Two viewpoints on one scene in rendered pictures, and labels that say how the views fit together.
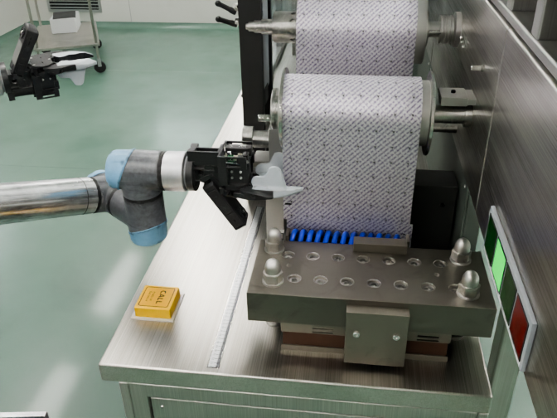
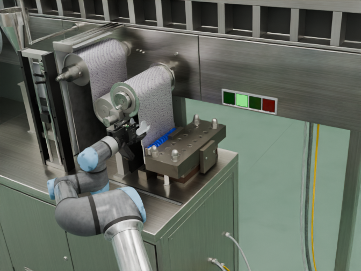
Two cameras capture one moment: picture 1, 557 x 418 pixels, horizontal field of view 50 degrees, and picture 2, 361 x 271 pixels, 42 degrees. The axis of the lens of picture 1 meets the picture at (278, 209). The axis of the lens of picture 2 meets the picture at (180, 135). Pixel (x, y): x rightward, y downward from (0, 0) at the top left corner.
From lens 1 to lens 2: 150 cm
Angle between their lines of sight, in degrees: 54
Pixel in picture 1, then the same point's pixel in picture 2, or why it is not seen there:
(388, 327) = (211, 149)
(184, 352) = (166, 209)
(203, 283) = not seen: hidden behind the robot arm
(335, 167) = (153, 112)
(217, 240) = not seen: hidden behind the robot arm
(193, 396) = (180, 223)
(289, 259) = (164, 153)
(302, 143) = (143, 107)
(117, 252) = not seen: outside the picture
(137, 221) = (104, 180)
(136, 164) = (100, 150)
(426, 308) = (214, 136)
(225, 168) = (130, 131)
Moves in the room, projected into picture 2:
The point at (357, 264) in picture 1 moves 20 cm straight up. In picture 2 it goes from (181, 141) to (178, 98)
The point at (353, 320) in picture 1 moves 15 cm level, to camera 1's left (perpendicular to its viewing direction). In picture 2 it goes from (204, 152) to (190, 171)
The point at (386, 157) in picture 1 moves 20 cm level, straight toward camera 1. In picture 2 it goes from (165, 99) to (203, 108)
